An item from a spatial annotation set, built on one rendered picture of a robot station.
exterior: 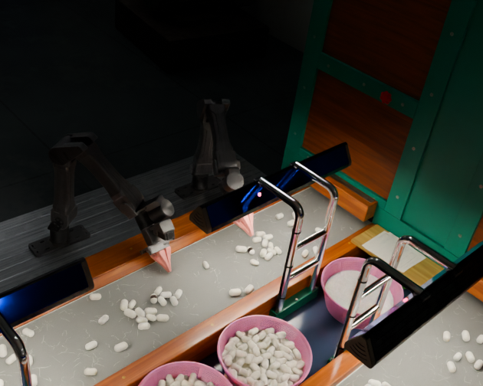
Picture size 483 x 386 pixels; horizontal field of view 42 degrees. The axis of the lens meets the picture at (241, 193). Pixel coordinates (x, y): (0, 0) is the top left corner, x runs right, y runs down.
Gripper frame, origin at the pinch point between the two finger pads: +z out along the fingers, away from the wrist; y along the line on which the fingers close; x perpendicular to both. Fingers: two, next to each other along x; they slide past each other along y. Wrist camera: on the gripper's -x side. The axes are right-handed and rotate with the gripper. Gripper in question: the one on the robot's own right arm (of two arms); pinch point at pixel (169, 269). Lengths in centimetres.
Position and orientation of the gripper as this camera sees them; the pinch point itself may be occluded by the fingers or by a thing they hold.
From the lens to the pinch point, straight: 202.6
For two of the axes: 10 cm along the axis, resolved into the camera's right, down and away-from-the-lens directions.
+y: 7.3, -3.2, 6.0
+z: 4.3, 9.0, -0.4
